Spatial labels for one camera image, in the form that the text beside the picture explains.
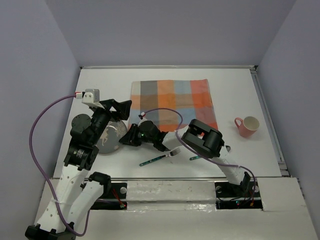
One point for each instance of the fork with green handle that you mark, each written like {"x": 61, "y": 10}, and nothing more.
{"x": 170, "y": 154}

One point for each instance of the spoon with green handle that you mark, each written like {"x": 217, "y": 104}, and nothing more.
{"x": 228, "y": 148}

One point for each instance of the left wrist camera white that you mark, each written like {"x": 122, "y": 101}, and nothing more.
{"x": 90, "y": 97}

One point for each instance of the grey reindeer plate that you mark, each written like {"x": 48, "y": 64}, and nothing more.
{"x": 109, "y": 140}

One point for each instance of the pink mug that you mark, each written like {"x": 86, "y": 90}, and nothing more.
{"x": 247, "y": 126}

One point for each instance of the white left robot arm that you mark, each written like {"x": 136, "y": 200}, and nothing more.
{"x": 73, "y": 198}

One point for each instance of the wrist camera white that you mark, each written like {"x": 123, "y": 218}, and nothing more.
{"x": 90, "y": 97}
{"x": 142, "y": 117}

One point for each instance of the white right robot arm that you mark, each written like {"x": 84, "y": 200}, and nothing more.
{"x": 198, "y": 137}

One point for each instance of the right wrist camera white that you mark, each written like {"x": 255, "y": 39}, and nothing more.
{"x": 142, "y": 117}

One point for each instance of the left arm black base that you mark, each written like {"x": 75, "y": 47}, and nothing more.
{"x": 114, "y": 200}

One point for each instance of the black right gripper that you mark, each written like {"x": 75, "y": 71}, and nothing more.
{"x": 135, "y": 135}

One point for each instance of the checkered orange blue cloth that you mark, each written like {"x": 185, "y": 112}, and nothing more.
{"x": 167, "y": 99}

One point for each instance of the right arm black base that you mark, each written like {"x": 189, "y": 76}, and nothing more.
{"x": 231, "y": 197}

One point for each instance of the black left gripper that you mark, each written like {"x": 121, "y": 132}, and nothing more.
{"x": 110, "y": 107}

